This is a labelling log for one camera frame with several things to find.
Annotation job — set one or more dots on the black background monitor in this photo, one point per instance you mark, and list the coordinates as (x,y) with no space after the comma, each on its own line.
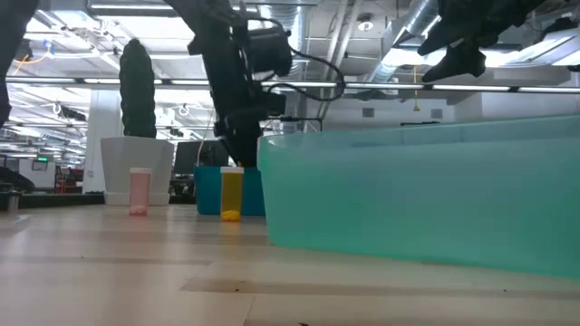
(190,156)

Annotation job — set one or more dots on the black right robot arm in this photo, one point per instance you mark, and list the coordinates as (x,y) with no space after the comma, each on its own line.
(525,6)

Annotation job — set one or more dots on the blue plastic bin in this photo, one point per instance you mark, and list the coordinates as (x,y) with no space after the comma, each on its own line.
(254,194)

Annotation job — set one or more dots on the pink pill bottle white cap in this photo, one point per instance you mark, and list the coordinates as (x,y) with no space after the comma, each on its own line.
(140,190)

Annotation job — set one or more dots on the translucent green plastic bin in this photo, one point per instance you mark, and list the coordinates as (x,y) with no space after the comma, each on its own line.
(408,204)

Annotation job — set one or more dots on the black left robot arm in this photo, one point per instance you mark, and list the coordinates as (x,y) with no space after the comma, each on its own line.
(199,11)

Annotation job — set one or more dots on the yellow pill bottle white cap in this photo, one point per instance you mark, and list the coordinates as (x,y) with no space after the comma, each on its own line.
(231,192)

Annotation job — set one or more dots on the green cactus plant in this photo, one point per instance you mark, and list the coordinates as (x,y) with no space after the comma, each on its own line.
(137,90)

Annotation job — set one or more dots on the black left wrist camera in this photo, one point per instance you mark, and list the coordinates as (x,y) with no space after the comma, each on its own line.
(270,50)

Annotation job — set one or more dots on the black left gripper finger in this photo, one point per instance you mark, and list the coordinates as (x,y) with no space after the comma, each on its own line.
(251,151)
(231,147)

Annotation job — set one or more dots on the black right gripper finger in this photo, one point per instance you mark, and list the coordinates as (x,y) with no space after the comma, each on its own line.
(436,41)
(455,65)

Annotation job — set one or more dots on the white hexagonal plant pot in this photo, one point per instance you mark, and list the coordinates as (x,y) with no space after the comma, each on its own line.
(136,154)

